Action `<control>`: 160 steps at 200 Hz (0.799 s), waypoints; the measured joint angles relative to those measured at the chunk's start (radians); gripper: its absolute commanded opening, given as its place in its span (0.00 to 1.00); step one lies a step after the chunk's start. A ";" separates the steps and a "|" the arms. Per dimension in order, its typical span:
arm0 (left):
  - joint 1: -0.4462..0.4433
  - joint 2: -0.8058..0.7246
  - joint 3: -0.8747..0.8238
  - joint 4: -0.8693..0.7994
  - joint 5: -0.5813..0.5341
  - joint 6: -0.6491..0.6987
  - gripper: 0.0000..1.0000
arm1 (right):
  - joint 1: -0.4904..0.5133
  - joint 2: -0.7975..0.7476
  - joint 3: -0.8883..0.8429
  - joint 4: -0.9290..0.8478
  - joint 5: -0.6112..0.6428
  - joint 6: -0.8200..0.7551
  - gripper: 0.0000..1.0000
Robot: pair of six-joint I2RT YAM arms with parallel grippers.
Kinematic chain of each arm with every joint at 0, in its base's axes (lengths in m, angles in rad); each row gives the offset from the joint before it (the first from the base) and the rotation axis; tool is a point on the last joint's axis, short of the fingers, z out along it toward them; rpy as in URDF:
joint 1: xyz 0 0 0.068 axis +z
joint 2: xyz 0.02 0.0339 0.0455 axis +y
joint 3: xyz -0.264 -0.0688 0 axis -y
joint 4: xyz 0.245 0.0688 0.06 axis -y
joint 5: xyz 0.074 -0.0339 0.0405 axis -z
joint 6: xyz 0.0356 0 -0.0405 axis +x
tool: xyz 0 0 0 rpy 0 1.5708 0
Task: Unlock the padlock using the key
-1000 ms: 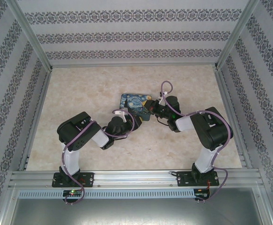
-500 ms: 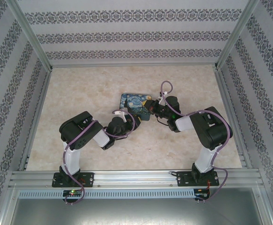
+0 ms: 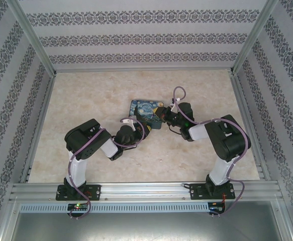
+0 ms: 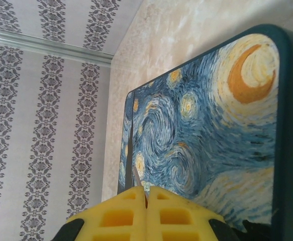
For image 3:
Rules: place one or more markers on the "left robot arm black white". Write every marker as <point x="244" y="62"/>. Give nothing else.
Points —
<point x="82" y="168"/>

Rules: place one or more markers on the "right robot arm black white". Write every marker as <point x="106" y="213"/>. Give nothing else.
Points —
<point x="219" y="173"/>

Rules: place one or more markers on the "starry night printed pouch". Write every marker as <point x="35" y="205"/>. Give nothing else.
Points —
<point x="145" y="110"/>

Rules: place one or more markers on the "left controller board green light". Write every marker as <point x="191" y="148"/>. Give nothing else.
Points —
<point x="78" y="207"/>

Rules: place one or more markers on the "grey sheet metal panel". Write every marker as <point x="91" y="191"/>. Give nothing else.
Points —
<point x="146" y="227"/>

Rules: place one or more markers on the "right controller board blue light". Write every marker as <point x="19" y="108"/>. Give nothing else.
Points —
<point x="217" y="208"/>

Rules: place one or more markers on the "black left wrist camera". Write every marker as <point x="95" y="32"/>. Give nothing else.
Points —
<point x="141" y="130"/>

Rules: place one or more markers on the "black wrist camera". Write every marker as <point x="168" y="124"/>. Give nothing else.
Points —
<point x="141" y="130"/>
<point x="171" y="113"/>

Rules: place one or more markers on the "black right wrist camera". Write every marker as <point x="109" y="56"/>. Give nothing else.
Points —
<point x="171" y="113"/>

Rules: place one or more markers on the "aluminium mounting rail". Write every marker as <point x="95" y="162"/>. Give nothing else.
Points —
<point x="146" y="190"/>

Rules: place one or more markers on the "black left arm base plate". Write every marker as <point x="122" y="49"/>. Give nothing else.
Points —
<point x="94" y="192"/>

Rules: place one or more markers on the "aluminium side rail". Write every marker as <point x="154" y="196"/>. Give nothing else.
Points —
<point x="39" y="125"/>
<point x="251" y="125"/>

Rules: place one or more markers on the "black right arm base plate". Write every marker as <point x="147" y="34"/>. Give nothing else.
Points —
<point x="196" y="190"/>

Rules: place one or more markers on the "aluminium frame post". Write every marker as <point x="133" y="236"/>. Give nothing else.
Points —
<point x="33" y="32"/>
<point x="254" y="32"/>

